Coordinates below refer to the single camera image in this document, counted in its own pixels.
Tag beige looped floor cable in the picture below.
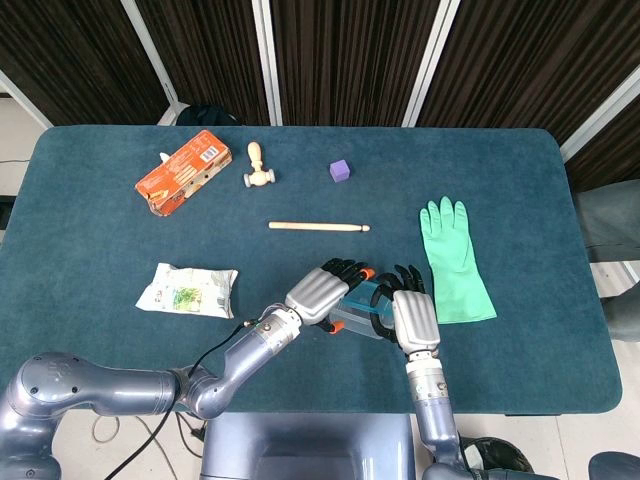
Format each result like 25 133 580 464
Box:
91 414 122 444

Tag black floor cable with plug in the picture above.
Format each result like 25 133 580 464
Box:
174 410 209 457

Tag teal table cloth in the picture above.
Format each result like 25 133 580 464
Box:
0 124 624 416

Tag white partition frame post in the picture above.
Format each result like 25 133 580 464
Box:
119 0 189 126
0 68 54 129
559 62 640 161
251 0 284 126
402 0 461 127

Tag thin white floor cable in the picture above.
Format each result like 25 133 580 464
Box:
132 414 179 480

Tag green rubber glove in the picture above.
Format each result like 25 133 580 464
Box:
418 196 498 325

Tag black mesh waste bin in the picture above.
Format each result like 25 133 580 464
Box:
459 436 537 480

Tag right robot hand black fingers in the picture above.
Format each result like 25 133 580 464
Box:
369 263 442 355

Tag clear blue plastic container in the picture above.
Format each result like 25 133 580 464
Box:
329 299 389 342

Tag wooden drumstick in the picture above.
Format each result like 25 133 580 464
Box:
268 221 372 233

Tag white crumpled snack packet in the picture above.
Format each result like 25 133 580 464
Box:
134 262 240 320

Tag wooden roller stamp toy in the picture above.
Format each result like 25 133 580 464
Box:
243 141 278 189

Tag black bag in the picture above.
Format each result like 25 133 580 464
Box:
176 103 242 127

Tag blue-grey robot torso base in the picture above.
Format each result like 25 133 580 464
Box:
199 412 419 480

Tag orange cardboard snack box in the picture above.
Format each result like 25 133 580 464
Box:
134 129 234 219

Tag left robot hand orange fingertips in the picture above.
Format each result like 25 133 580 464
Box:
284 257 376 335

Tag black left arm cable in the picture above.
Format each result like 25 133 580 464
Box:
102 318 261 480

